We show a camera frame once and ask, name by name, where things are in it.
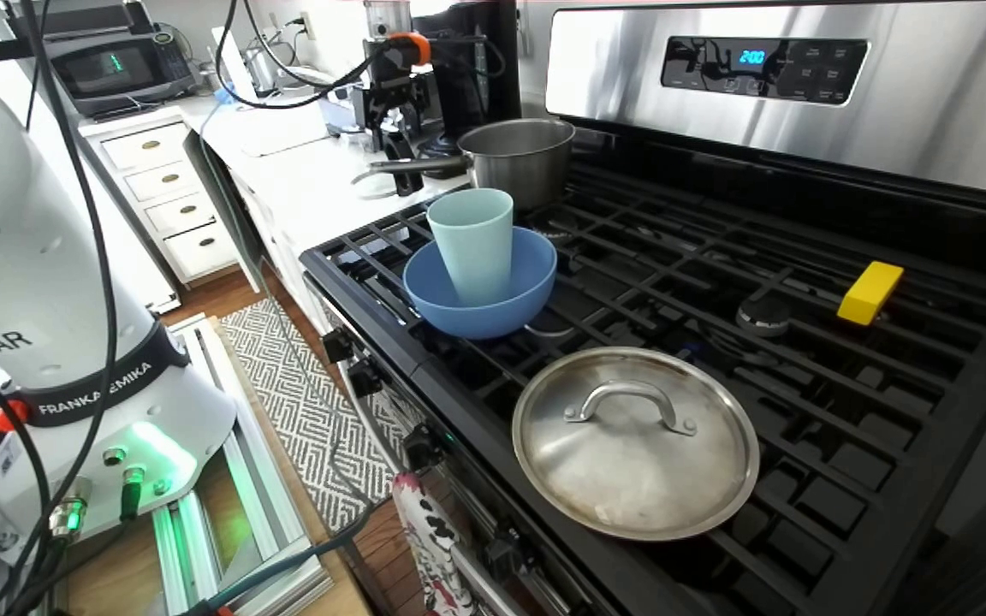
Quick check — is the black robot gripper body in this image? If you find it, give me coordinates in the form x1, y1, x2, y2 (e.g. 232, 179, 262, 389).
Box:
364, 29, 448, 159

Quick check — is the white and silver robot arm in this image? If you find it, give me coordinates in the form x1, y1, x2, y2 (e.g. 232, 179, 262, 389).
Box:
0, 99, 235, 565

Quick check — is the black drip coffee maker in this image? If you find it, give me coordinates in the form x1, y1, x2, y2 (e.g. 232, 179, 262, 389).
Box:
412, 0, 520, 140

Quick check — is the black gas stove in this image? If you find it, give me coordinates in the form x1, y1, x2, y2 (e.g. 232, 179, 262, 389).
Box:
304, 0, 986, 616

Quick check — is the stainless steel saucepan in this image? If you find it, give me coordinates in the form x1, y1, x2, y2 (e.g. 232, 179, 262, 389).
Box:
367, 115, 575, 219

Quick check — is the light teal plastic cup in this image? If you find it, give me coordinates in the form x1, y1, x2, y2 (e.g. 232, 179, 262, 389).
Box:
423, 187, 512, 305

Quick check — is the blue plastic bowl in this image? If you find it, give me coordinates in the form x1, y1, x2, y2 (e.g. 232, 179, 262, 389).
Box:
402, 227, 556, 339

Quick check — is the white drawer cabinet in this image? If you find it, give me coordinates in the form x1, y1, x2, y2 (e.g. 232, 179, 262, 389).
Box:
83, 109, 235, 282

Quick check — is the black microwave oven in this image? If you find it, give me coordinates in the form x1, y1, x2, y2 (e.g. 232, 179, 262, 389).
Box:
48, 28, 198, 118

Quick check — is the patterned grey floor rug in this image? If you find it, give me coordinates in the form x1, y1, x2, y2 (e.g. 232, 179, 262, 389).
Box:
220, 301, 389, 529

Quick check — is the stainless steel pot lid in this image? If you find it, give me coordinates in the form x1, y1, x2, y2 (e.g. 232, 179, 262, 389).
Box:
509, 345, 761, 540

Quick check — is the yellow rectangular block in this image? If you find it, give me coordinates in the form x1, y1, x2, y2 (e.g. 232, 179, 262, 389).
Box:
835, 258, 903, 324

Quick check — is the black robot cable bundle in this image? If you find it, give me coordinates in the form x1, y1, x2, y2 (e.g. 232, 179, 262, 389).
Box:
0, 0, 383, 616

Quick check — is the dish towel on oven handle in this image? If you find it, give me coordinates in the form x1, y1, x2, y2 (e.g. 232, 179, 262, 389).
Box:
389, 473, 488, 616

